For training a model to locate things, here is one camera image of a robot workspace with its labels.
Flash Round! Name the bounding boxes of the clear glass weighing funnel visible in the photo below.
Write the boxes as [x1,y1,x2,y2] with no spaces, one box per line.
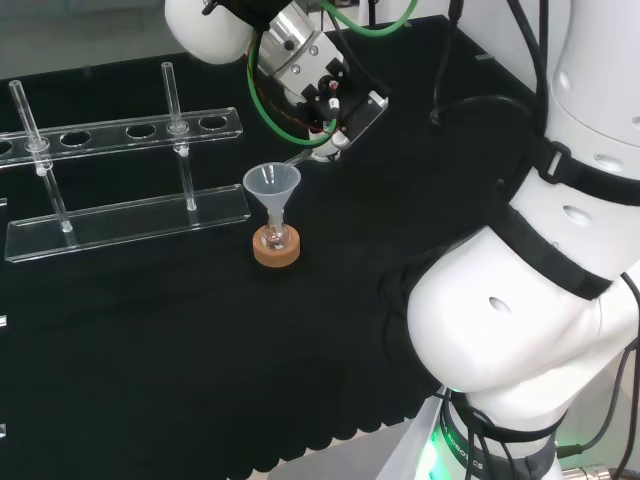
[282,149,317,167]

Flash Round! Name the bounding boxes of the round-bottom glass flask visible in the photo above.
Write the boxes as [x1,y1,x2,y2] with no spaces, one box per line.
[261,213,292,252]

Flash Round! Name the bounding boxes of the clear plastic funnel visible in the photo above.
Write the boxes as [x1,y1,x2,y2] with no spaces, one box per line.
[242,161,302,230]

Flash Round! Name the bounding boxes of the clear funnel stand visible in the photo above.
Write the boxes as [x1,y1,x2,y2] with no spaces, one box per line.
[0,61,252,265]

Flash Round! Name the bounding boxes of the black bench cloth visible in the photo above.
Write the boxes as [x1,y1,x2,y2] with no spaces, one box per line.
[0,14,551,475]

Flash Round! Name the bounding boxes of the cork ring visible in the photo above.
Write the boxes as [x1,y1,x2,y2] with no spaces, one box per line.
[252,224,303,269]

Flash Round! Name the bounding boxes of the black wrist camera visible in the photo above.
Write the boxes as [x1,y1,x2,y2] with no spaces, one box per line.
[343,88,391,150]

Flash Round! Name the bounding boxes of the green cable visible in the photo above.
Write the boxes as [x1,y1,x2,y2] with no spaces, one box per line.
[246,28,321,149]
[319,0,420,37]

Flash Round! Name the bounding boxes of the black cable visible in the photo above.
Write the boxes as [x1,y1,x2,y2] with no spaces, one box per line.
[558,272,640,480]
[429,0,547,135]
[507,0,550,99]

